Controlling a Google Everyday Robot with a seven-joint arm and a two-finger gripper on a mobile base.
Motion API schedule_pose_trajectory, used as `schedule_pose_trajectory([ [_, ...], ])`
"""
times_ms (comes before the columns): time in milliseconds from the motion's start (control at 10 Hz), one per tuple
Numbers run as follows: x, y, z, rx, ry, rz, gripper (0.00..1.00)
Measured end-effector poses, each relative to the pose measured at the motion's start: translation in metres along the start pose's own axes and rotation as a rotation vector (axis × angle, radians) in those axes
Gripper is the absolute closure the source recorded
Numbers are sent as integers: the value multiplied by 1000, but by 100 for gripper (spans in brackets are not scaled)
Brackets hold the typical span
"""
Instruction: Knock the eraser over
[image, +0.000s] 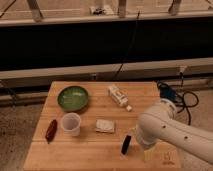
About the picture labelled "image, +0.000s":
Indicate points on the translucent pale gripper body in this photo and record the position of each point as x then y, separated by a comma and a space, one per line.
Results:
148, 154

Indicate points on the black eraser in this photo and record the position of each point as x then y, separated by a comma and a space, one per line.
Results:
126, 144

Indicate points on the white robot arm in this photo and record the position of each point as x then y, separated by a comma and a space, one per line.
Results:
157, 122

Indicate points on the white folded cloth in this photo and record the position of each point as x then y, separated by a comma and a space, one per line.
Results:
105, 126

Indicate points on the blue power adapter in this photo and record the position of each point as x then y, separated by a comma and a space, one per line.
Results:
168, 93

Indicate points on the white plastic bottle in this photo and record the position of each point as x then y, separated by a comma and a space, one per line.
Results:
120, 98

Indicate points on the translucent plastic cup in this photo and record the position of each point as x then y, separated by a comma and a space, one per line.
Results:
71, 123

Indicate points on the green bowl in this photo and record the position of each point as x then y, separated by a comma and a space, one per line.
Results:
73, 98

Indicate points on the dark red chili pepper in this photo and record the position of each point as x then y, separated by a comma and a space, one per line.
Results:
51, 131

